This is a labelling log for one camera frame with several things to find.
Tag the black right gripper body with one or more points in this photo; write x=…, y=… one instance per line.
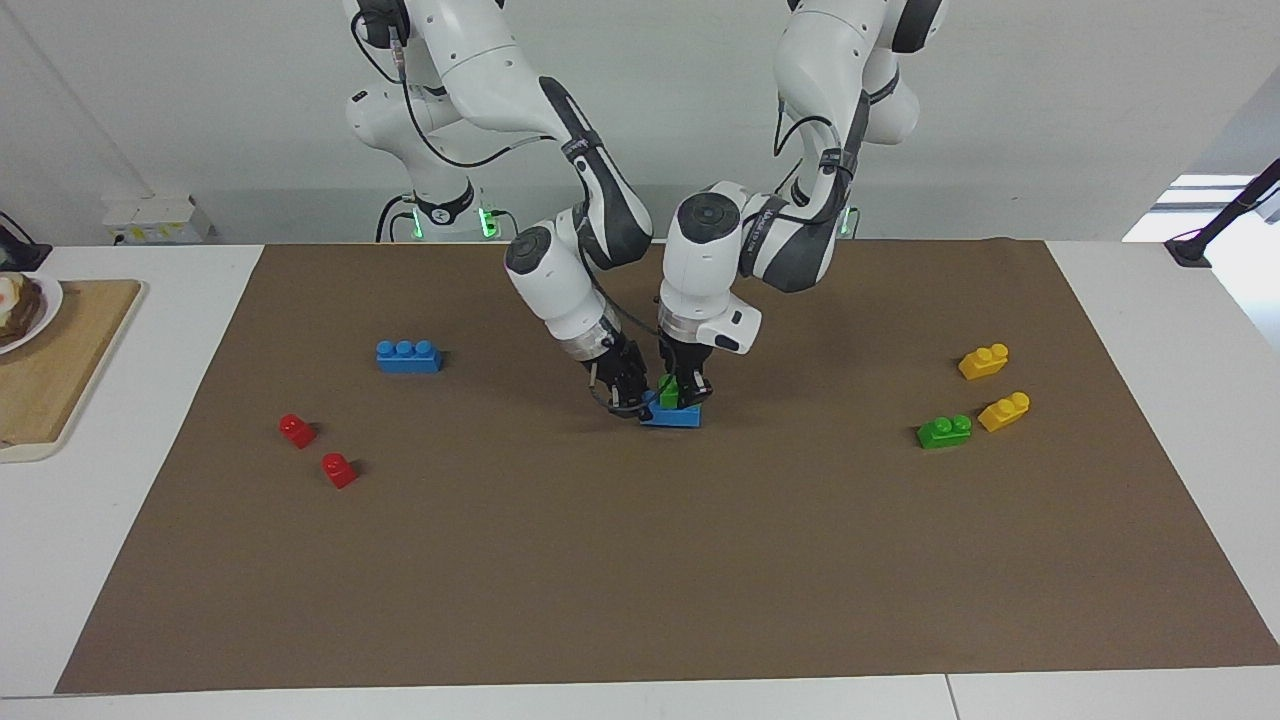
x=622, y=375

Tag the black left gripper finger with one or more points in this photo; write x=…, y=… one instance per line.
x=665, y=390
x=697, y=390

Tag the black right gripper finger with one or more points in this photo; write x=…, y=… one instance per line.
x=650, y=408
x=640, y=392

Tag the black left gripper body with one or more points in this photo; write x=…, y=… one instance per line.
x=688, y=360

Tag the green two-stud toy block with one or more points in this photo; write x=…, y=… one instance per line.
x=944, y=433
x=670, y=392

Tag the blue three-stud toy block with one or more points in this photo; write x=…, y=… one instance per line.
x=408, y=360
x=672, y=418

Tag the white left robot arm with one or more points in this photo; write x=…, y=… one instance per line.
x=700, y=270

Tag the yellow two-stud toy block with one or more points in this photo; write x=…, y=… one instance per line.
x=1004, y=413
x=983, y=363

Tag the red one-stud toy block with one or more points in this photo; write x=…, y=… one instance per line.
x=297, y=432
x=339, y=471

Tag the brown table mat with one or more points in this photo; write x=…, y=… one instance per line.
x=640, y=560

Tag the white socket box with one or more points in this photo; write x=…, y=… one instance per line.
x=155, y=220

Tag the bright window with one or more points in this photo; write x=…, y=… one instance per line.
x=1160, y=218

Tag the black clamp stand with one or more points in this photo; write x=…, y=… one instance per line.
x=1190, y=250

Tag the wooden cutting board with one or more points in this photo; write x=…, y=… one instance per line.
x=60, y=380

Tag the white plate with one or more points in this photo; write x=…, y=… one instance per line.
x=50, y=300

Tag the brown toast slices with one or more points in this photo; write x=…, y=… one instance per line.
x=22, y=312

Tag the black desk clamp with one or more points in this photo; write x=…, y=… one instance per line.
x=20, y=255

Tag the fried egg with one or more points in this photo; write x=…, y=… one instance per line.
x=6, y=292

